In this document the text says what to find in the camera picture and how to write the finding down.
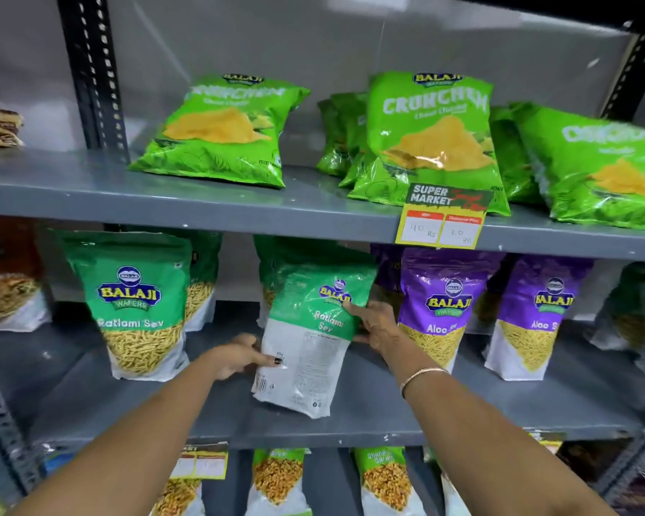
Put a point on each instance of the black slotted shelf upright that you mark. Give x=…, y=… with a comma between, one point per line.
x=94, y=75
x=631, y=69

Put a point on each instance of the light green chips bag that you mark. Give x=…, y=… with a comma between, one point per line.
x=226, y=128
x=508, y=155
x=435, y=134
x=330, y=139
x=596, y=166
x=353, y=128

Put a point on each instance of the blue snack packet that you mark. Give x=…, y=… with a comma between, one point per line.
x=56, y=461

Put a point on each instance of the person's right hand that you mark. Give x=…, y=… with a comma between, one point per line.
x=382, y=330

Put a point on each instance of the dark green snack pouch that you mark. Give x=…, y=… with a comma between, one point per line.
x=637, y=306

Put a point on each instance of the green and white snack pouch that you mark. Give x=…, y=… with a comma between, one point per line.
x=140, y=300
x=290, y=251
x=309, y=343
x=203, y=284

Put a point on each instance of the green topped snack pouch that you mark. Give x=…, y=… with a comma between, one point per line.
x=178, y=497
x=451, y=497
x=387, y=480
x=278, y=480

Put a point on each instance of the dark snack packets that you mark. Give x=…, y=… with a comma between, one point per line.
x=618, y=478

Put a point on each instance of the purple snack pouch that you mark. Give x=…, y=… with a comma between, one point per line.
x=492, y=300
x=537, y=317
x=443, y=295
x=387, y=268

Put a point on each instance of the person's right forearm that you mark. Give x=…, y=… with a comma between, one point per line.
x=478, y=446

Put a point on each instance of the yellow price tag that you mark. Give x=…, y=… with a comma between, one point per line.
x=443, y=220

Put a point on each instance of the person's left forearm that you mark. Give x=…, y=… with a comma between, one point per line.
x=140, y=440

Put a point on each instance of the orange snack pouch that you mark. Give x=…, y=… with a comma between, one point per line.
x=8, y=279

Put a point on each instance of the person's left hand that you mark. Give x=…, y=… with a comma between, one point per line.
x=236, y=357

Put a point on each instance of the grey slotted shelf upright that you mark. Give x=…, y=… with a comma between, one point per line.
x=631, y=456
x=2, y=419

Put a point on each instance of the grey metal shelf board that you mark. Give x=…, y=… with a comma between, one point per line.
x=86, y=193
x=543, y=408

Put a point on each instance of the person's right thumb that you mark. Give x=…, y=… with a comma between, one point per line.
x=357, y=311

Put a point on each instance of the person's left thumb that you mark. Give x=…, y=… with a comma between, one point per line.
x=264, y=360

